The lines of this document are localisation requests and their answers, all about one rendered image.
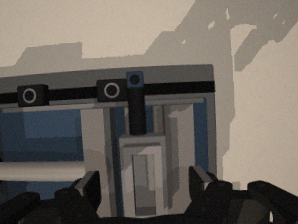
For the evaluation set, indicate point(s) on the light grey rectangular block with pocket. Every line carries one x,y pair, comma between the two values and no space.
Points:
137,152

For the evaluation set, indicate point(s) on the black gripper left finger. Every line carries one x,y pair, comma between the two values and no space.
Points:
71,209

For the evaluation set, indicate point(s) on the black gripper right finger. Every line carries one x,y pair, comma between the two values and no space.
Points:
246,206

